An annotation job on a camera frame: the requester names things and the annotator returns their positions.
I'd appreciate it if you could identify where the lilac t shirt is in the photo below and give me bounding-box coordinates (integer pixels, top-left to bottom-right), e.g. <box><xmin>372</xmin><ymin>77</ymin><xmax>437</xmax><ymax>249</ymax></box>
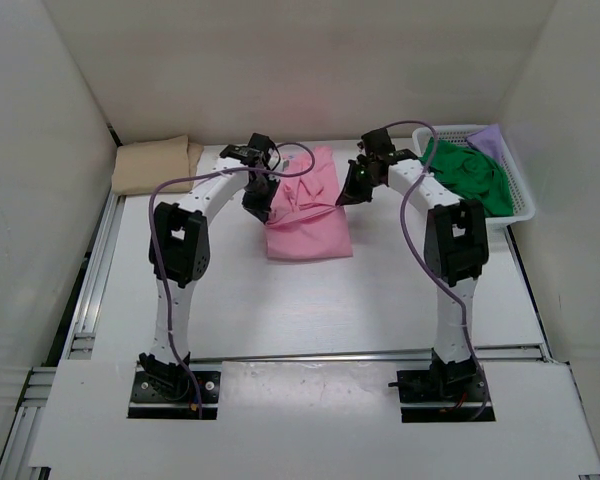
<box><xmin>466</xmin><ymin>124</ymin><xmax>506</xmax><ymax>171</ymax></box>

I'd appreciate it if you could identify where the pink t shirt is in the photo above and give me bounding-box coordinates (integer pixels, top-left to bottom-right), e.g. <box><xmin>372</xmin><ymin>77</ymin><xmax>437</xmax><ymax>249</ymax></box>
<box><xmin>265</xmin><ymin>146</ymin><xmax>353</xmax><ymax>261</ymax></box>

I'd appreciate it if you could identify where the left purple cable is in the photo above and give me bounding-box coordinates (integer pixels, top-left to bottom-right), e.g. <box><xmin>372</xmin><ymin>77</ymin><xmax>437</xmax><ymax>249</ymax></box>
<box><xmin>148</xmin><ymin>143</ymin><xmax>315</xmax><ymax>419</ymax></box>

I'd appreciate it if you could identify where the purple cable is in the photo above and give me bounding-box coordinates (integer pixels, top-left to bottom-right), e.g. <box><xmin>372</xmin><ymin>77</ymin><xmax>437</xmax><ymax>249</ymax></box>
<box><xmin>148</xmin><ymin>143</ymin><xmax>315</xmax><ymax>419</ymax></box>
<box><xmin>387</xmin><ymin>119</ymin><xmax>492</xmax><ymax>416</ymax></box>

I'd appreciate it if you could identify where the beige t shirt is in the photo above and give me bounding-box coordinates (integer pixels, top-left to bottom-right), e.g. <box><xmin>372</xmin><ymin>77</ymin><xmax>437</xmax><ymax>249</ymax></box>
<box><xmin>111</xmin><ymin>135</ymin><xmax>204</xmax><ymax>196</ymax></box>

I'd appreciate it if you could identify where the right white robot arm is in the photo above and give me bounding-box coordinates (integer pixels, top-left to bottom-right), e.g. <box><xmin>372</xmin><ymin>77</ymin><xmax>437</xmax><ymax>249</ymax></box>
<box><xmin>336</xmin><ymin>127</ymin><xmax>489</xmax><ymax>403</ymax></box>

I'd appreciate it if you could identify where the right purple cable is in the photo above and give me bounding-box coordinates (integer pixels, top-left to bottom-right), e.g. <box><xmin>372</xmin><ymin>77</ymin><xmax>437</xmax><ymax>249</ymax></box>
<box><xmin>387</xmin><ymin>119</ymin><xmax>492</xmax><ymax>416</ymax></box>

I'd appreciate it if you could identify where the aluminium frame rail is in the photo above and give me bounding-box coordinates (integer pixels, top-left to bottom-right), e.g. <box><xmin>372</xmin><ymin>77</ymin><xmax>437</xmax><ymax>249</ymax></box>
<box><xmin>0</xmin><ymin>194</ymin><xmax>125</xmax><ymax>479</ymax></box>

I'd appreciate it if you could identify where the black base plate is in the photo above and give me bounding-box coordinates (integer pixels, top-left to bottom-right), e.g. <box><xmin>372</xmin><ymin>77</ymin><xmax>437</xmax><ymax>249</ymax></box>
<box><xmin>389</xmin><ymin>370</ymin><xmax>485</xmax><ymax>405</ymax></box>
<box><xmin>130</xmin><ymin>367</ymin><xmax>221</xmax><ymax>406</ymax></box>

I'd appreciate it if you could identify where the white plastic basket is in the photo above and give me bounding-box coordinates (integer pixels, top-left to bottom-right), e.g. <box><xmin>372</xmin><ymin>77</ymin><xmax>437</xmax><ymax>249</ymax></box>
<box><xmin>412</xmin><ymin>124</ymin><xmax>535</xmax><ymax>230</ymax></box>

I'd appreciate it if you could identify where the white front cover board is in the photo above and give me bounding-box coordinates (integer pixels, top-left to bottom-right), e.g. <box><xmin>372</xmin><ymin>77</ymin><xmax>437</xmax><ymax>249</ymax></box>
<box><xmin>30</xmin><ymin>360</ymin><xmax>600</xmax><ymax>479</ymax></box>

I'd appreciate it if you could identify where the green t shirt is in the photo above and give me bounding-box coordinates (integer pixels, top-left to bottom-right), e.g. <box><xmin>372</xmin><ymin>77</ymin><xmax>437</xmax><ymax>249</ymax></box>
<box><xmin>429</xmin><ymin>139</ymin><xmax>514</xmax><ymax>217</ymax></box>

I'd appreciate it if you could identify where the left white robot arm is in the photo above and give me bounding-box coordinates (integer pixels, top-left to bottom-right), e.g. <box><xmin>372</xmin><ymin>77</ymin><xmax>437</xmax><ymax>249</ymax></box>
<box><xmin>139</xmin><ymin>133</ymin><xmax>279</xmax><ymax>401</ymax></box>

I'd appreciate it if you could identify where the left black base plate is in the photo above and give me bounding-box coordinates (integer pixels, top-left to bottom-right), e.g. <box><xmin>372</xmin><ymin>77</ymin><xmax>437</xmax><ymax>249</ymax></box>
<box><xmin>130</xmin><ymin>367</ymin><xmax>221</xmax><ymax>406</ymax></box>

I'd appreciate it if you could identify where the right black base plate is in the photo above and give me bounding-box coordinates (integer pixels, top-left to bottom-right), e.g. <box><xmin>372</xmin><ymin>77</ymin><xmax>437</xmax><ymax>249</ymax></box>
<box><xmin>389</xmin><ymin>370</ymin><xmax>485</xmax><ymax>405</ymax></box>

